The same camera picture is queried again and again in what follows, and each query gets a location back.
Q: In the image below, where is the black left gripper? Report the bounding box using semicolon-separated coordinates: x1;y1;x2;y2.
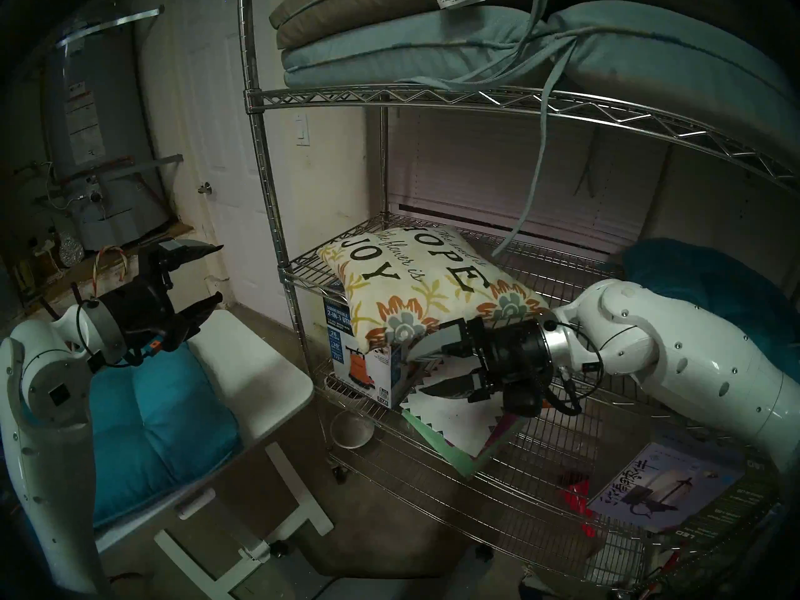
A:
103;241;224;356

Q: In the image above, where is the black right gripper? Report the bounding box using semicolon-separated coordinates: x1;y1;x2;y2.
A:
406;317;554;401

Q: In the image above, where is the floral HOPE JOY pillow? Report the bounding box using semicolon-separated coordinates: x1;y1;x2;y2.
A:
316;224;551;356

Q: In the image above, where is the green edged triangle print cushion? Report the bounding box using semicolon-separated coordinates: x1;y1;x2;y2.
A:
400;361;532;478

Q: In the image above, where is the teal tufted seat cushion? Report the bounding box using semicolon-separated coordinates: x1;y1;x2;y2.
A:
87;339;244;531

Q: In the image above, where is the dark teal plush cushion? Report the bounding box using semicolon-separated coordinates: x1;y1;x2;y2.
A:
619;237;800;381

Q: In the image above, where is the light blue seat cushion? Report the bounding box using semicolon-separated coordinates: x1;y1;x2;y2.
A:
281;5;566;88
494;0;800;256

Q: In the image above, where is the utility pump cardboard box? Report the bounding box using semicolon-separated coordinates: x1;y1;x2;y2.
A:
322;286;419;409

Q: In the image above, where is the white adjustable side table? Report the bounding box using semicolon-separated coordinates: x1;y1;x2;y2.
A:
94;308;335;600

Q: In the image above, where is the metal bowl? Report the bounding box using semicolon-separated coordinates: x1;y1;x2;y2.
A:
329;410;376;449

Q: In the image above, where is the white panel door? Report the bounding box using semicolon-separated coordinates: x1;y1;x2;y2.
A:
141;0;294;312

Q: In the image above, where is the grey water heater tank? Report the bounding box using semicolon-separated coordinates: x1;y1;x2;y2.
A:
41;17;173;253

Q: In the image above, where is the small red item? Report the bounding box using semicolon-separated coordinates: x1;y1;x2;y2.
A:
559;477;594;537

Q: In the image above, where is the printed booklet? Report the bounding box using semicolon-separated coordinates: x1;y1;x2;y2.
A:
587;441;744;534

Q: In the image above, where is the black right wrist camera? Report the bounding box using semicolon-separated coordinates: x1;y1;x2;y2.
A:
500;380;544;418

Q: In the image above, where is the orange coiled wire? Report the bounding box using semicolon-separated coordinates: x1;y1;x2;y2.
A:
92;246;129;284

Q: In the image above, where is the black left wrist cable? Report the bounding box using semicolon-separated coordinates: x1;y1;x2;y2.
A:
75;300;146;369

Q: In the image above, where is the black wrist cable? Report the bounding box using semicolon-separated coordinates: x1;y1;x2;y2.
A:
75;300;146;369
549;321;604;416

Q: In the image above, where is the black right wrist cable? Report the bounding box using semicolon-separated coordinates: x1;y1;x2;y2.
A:
549;321;604;416

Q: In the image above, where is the chrome wire shelf rack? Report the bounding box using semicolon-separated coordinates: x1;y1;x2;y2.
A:
236;0;800;590

